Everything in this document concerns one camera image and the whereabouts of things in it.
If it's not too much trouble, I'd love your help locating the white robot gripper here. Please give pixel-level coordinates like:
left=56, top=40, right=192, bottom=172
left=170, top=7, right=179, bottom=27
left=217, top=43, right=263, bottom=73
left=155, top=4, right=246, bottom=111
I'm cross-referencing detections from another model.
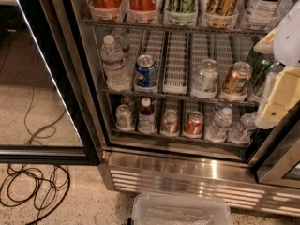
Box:
left=253, top=0, right=300, bottom=129

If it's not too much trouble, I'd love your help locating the bottom shelf water bottle right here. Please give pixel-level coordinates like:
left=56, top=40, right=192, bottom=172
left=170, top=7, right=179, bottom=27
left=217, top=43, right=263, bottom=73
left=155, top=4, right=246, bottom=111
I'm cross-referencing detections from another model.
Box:
left=227, top=112, right=257, bottom=144

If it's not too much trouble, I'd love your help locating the shelf water bottle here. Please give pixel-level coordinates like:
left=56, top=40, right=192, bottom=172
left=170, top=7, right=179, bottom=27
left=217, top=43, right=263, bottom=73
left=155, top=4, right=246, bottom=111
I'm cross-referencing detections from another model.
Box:
left=205, top=107, right=233, bottom=143
left=227, top=112, right=257, bottom=144

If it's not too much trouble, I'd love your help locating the bottom shelf water bottle left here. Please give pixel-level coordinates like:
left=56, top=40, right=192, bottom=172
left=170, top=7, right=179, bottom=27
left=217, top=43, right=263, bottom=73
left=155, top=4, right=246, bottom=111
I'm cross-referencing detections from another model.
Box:
left=205, top=107, right=233, bottom=143

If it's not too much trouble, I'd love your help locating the red can bottom shelf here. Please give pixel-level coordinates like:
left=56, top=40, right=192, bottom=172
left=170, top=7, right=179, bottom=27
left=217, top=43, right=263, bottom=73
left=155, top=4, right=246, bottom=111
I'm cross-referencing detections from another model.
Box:
left=184, top=111, right=203, bottom=136

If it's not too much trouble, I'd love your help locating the closed right fridge door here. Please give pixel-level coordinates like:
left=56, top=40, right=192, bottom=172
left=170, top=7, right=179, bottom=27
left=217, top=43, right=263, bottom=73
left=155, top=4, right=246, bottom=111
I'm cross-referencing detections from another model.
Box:
left=256, top=121, right=300, bottom=188

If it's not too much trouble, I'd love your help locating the stainless steel fridge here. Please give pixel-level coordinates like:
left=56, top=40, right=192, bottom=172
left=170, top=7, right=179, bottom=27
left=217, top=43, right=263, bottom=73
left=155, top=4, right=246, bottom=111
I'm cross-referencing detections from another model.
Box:
left=62, top=0, right=300, bottom=217

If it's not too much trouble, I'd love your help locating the bronze can bottom shelf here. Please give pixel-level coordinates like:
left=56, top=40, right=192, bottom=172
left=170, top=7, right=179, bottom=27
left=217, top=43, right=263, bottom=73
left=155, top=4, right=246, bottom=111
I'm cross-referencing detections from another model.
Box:
left=161, top=110, right=179, bottom=136

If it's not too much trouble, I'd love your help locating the dark juice bottle white cap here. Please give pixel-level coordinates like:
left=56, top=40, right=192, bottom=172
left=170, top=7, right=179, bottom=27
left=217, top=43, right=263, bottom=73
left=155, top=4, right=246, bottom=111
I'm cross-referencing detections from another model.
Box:
left=138, top=97, right=156, bottom=134

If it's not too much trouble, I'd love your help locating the rear clear water bottle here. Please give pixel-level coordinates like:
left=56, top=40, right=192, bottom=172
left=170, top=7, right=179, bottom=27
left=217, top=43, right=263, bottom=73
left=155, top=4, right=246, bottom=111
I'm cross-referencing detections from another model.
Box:
left=112, top=27, right=131, bottom=65

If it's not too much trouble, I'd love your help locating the clear water bottle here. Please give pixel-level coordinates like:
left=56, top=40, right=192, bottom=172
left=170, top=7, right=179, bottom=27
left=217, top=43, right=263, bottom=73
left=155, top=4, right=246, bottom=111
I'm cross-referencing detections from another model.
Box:
left=112, top=27, right=131, bottom=65
left=100, top=35, right=129, bottom=91

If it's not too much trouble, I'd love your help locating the front clear water bottle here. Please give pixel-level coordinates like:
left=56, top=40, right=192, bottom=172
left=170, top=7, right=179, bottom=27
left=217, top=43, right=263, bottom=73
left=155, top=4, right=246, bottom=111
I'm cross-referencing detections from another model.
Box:
left=100, top=35, right=129, bottom=91

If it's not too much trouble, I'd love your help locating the silver can bottom shelf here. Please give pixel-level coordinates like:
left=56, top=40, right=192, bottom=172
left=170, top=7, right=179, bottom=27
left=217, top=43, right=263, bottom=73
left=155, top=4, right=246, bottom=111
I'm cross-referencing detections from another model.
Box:
left=115, top=104, right=133, bottom=130

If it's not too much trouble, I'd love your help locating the open glass fridge door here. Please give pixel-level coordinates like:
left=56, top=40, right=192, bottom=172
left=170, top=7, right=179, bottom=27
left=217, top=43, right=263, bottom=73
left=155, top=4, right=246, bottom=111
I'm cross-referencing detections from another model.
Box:
left=0, top=0, right=100, bottom=165

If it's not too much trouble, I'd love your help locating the front green soda can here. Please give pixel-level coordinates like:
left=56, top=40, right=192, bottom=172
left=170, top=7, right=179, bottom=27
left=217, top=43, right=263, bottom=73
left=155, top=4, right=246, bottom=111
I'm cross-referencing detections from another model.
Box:
left=251, top=63, right=284, bottom=103

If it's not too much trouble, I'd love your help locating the green soda can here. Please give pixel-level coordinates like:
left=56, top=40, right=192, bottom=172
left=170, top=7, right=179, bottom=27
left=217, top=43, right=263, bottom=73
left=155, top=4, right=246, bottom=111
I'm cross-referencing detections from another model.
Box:
left=246, top=50, right=275, bottom=81
left=251, top=63, right=284, bottom=103

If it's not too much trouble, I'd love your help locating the middle green soda can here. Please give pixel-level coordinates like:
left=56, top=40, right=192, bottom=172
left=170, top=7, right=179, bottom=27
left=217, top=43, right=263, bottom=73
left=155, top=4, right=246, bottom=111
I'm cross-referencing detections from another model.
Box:
left=246, top=50, right=275, bottom=81

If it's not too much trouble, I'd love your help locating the gold copper soda can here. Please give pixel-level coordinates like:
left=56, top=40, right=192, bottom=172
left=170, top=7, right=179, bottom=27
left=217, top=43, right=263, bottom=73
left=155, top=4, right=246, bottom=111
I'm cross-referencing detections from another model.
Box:
left=220, top=62, right=252, bottom=101

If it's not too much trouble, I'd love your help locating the white silver soda can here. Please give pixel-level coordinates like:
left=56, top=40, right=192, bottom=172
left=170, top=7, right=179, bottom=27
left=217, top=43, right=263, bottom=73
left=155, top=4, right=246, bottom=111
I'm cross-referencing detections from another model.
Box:
left=191, top=59, right=218, bottom=98

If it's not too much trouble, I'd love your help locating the blue pepsi can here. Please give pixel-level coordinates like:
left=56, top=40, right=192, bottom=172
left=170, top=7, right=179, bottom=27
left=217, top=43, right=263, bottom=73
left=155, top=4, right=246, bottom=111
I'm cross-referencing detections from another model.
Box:
left=135, top=54, right=158, bottom=93

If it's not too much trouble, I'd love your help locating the clear plastic storage bin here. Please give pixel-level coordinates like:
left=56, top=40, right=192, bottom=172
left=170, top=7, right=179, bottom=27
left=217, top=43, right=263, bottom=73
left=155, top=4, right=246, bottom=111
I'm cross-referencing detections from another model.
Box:
left=130, top=193, right=233, bottom=225

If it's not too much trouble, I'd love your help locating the black cable on floor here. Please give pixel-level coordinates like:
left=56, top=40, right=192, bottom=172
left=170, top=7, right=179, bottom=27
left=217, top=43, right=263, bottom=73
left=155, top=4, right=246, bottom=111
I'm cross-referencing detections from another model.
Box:
left=0, top=87, right=71, bottom=225

